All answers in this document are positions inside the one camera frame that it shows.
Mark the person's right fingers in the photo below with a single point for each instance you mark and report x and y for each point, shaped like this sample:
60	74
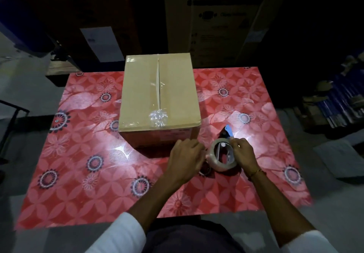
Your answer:
237	146

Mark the person's left forearm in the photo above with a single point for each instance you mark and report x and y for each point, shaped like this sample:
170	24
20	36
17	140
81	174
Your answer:
156	198

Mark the clear packing tape roll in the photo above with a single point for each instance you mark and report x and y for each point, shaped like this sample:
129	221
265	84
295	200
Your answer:
213	161

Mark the pile of blue packaged goods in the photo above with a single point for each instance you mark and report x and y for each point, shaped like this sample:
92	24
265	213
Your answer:
341	99

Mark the white shirt sleeve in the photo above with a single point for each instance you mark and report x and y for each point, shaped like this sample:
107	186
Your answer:
119	235
307	244

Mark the person's dark trousers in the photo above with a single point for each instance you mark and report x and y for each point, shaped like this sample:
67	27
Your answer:
187	238

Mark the brown taped cardboard box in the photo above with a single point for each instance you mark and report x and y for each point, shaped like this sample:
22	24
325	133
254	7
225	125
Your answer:
142	90

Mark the white right shirt sleeve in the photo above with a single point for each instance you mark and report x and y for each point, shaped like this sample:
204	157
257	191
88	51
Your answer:
307	244

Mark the red floral tablecloth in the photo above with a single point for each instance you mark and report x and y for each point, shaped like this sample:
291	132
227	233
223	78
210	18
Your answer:
85	153

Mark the person's left fingers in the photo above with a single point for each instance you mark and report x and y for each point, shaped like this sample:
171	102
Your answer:
197	149

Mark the person's right forearm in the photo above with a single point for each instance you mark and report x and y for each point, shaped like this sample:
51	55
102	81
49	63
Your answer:
277	204

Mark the person's right hand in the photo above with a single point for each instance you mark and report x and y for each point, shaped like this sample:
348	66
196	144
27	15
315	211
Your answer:
246	156

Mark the black tape dispenser blue blade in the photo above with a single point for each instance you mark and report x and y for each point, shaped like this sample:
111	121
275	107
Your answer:
224	132

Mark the large printed appliance carton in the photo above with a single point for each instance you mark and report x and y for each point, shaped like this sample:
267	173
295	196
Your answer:
216	19

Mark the black metal frame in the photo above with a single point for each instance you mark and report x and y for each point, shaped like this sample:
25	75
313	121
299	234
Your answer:
14	110

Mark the white left shirt sleeve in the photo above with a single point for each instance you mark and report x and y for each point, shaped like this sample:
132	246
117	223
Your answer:
119	235

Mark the grey flat bag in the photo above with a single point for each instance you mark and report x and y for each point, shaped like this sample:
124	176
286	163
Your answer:
341	159

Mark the person's left hand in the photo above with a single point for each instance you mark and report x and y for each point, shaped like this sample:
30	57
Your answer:
183	160

